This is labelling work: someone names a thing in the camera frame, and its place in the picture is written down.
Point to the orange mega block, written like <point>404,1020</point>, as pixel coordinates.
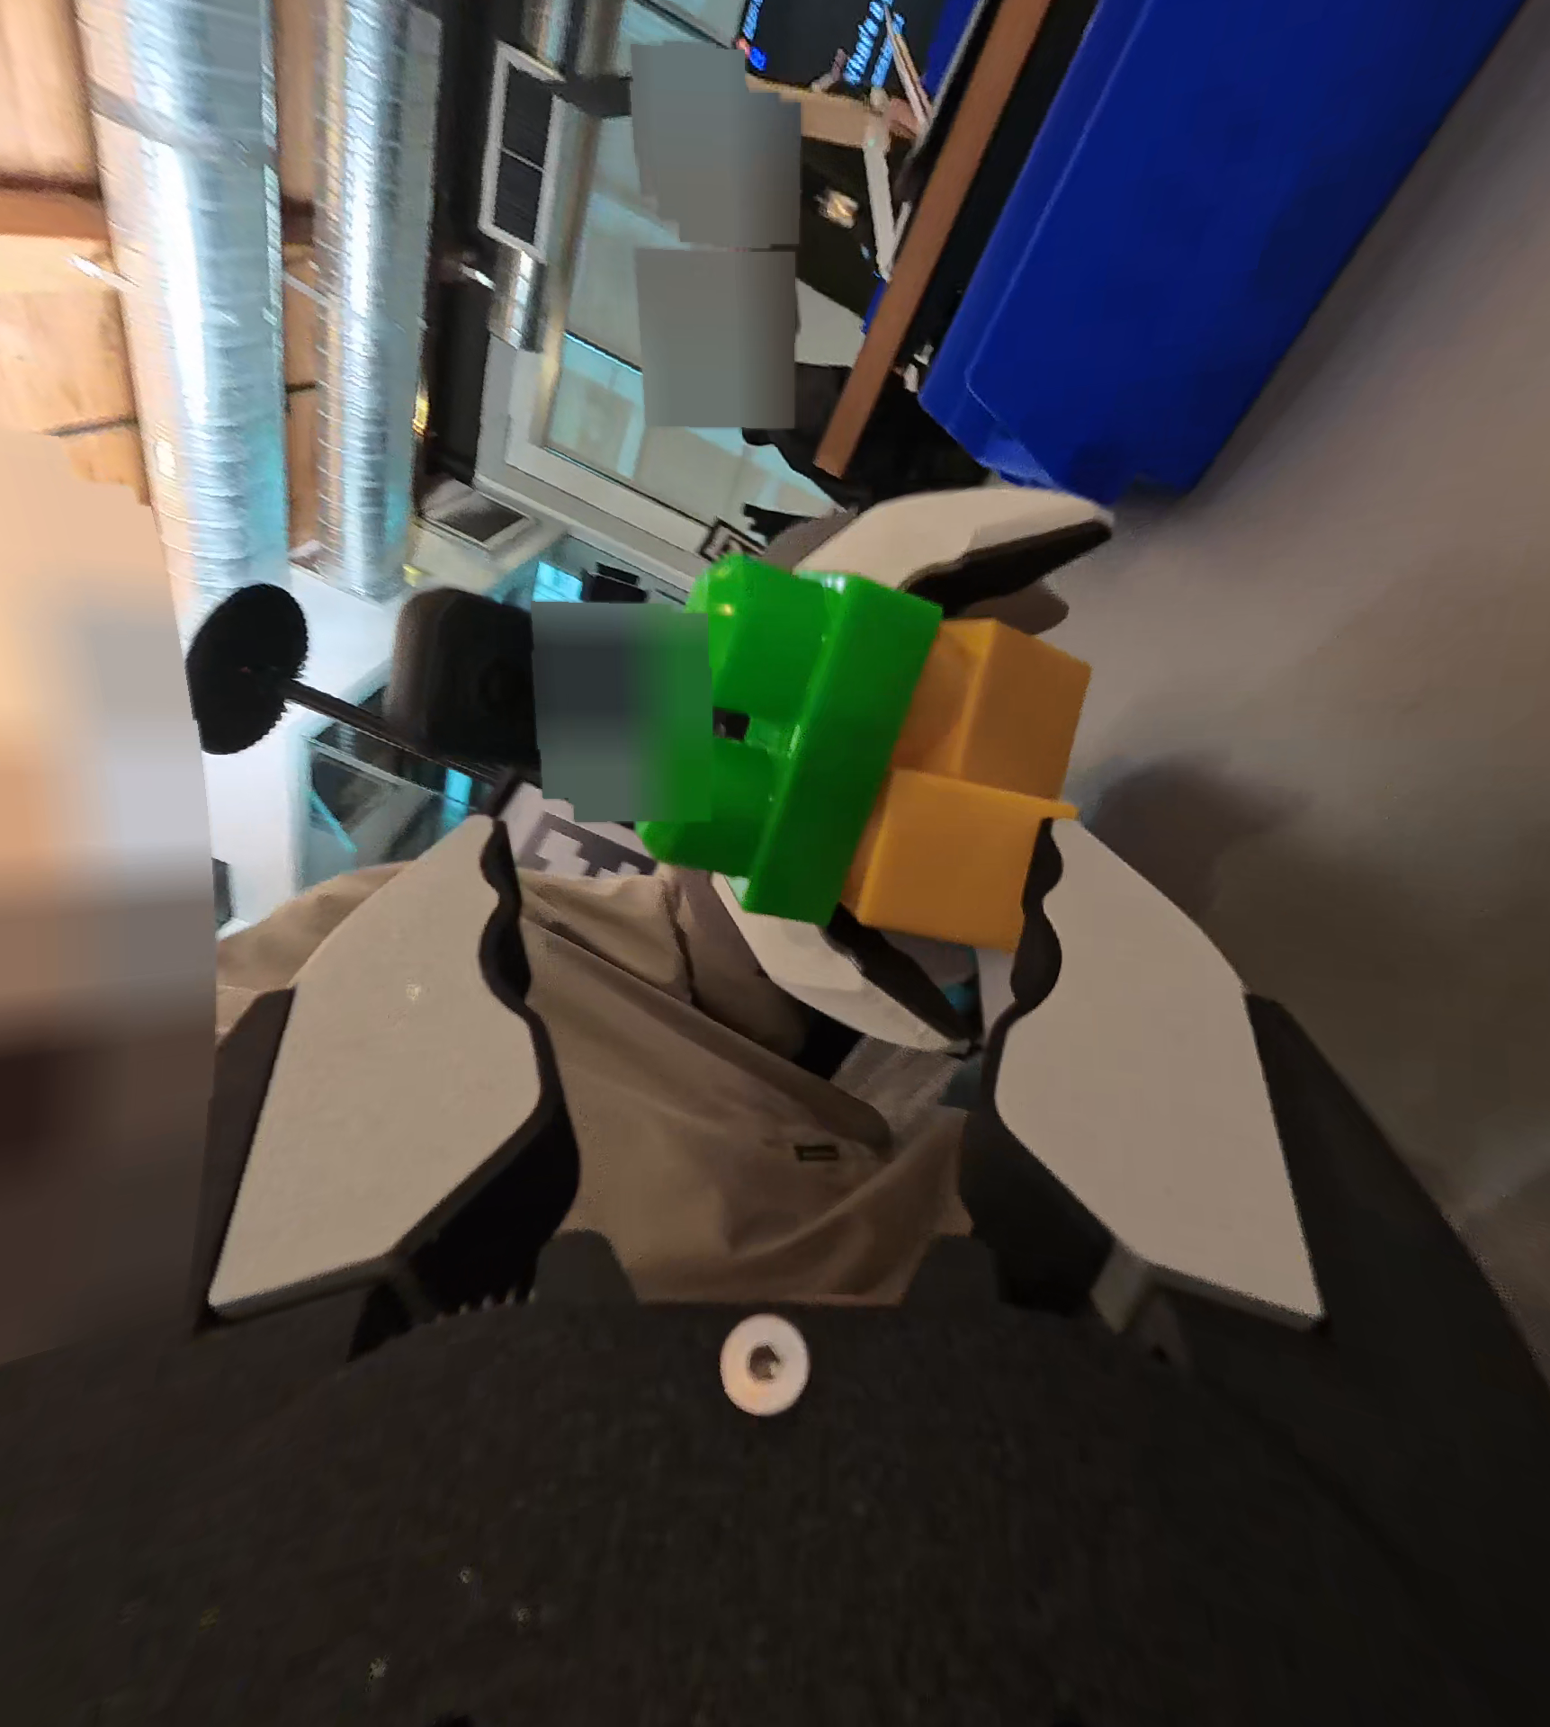
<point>1006,707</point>
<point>952,858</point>

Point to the person's beige jacket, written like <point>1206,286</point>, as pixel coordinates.
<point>695,1133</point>

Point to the green mega block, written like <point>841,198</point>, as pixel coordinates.
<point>803,728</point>

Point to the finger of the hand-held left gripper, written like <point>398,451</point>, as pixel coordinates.
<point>898,998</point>
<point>965,527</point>

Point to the dark display screen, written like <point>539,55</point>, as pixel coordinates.
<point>817,32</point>

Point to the silver ventilation duct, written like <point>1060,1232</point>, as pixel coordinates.
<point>377,270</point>
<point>195,297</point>

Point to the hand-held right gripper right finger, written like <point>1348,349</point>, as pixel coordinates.
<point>1153,1106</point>

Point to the wooden table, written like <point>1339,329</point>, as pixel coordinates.
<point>925,243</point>

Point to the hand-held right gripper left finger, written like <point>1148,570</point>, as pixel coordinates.
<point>371,1106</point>

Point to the blue storage bin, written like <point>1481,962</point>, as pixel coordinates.
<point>1207,216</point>

